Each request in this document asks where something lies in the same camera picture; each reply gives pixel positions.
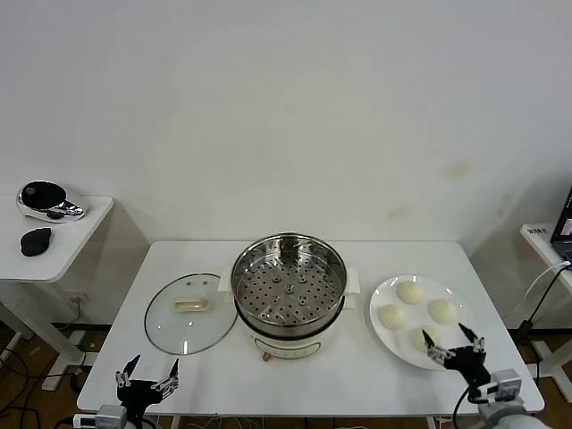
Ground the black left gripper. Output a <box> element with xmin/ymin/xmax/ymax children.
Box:
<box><xmin>114</xmin><ymin>355</ymin><xmax>181</xmax><ymax>419</ymax></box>

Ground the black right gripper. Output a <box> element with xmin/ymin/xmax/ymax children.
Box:
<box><xmin>421</xmin><ymin>324</ymin><xmax>491</xmax><ymax>385</ymax></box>

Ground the white steamed baozi bun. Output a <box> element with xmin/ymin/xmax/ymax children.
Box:
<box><xmin>396</xmin><ymin>280</ymin><xmax>425</xmax><ymax>307</ymax></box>
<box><xmin>378</xmin><ymin>304</ymin><xmax>408</xmax><ymax>332</ymax></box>
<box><xmin>410</xmin><ymin>326</ymin><xmax>442</xmax><ymax>354</ymax></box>
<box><xmin>427</xmin><ymin>298</ymin><xmax>460</xmax><ymax>326</ymax></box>

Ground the round glass pot lid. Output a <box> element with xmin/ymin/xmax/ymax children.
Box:
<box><xmin>143</xmin><ymin>273</ymin><xmax>240</xmax><ymax>357</ymax></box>

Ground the perforated steel steamer basket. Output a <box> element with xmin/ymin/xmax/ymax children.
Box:
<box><xmin>230</xmin><ymin>231</ymin><xmax>349</xmax><ymax>339</ymax></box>

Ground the white round plate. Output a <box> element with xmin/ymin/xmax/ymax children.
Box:
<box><xmin>368</xmin><ymin>273</ymin><xmax>479</xmax><ymax>371</ymax></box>

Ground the white desk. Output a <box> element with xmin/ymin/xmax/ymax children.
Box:
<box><xmin>519</xmin><ymin>222</ymin><xmax>572</xmax><ymax>381</ymax></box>

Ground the cream electric cooking pot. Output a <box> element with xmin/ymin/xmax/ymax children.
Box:
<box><xmin>217</xmin><ymin>263</ymin><xmax>362</xmax><ymax>362</ymax></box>

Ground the white side table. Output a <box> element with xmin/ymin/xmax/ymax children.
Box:
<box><xmin>0</xmin><ymin>194</ymin><xmax>115</xmax><ymax>392</ymax></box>

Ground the black lumpy object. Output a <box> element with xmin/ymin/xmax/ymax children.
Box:
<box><xmin>19</xmin><ymin>227</ymin><xmax>53</xmax><ymax>258</ymax></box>

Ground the chrome and black kitchen scale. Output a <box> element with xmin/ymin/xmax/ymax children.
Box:
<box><xmin>15</xmin><ymin>180</ymin><xmax>87</xmax><ymax>223</ymax></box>

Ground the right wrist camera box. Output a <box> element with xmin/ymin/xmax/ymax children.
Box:
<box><xmin>489</xmin><ymin>368</ymin><xmax>523</xmax><ymax>403</ymax></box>

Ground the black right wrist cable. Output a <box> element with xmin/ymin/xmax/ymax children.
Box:
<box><xmin>451</xmin><ymin>384</ymin><xmax>475</xmax><ymax>429</ymax></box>

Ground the black cable with adapter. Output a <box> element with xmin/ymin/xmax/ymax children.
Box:
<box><xmin>517</xmin><ymin>265</ymin><xmax>568</xmax><ymax>345</ymax></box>

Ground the white wire bundle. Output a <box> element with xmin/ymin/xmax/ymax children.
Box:
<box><xmin>185</xmin><ymin>415</ymin><xmax>269</xmax><ymax>429</ymax></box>

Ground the white cable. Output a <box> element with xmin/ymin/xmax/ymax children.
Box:
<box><xmin>523</xmin><ymin>261</ymin><xmax>572</xmax><ymax>301</ymax></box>

